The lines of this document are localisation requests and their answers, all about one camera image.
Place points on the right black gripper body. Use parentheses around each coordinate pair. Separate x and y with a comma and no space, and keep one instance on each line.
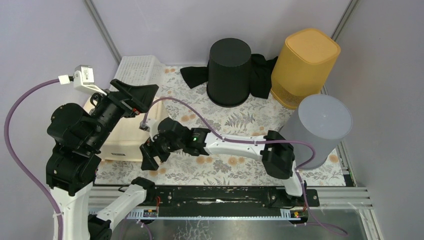
(165,146)

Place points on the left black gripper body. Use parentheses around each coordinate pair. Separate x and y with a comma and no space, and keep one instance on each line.
(123,100)

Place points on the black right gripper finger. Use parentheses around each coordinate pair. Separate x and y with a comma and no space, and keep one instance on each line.
(160,151)
(148,158)

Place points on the white perforated plastic basket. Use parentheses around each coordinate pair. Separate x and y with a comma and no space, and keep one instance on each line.
(141,70)

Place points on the cream plastic basket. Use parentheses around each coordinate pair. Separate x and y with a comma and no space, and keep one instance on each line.
(123,143)

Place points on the black round bucket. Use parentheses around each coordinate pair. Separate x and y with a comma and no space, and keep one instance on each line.
(229,69)

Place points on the grey plastic bin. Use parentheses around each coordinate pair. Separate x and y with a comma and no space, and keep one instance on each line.
(321,121)

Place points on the yellow wastebasket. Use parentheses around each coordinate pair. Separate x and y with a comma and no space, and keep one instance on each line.
(303,66)

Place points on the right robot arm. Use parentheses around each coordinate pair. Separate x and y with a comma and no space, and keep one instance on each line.
(275,153)

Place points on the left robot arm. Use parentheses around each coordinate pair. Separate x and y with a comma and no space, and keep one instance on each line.
(72,167)

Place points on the floral tablecloth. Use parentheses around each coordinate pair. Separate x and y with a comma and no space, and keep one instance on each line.
(193,108)

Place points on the black cloth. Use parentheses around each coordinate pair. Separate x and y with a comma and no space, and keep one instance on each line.
(260,77)

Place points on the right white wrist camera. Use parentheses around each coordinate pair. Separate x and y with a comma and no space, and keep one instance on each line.
(150,125)

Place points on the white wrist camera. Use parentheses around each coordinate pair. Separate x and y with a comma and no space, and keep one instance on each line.
(83,80)
(150,125)

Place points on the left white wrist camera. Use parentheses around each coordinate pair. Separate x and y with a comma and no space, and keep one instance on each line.
(83,80)

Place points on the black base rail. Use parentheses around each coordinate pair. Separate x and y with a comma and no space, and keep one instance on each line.
(226,201)

